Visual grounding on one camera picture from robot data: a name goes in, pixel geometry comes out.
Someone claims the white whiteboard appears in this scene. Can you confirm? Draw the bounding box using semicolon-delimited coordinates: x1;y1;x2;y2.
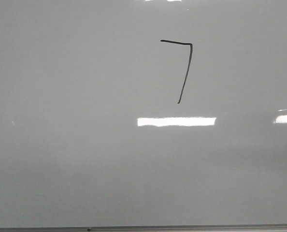
0;0;287;227

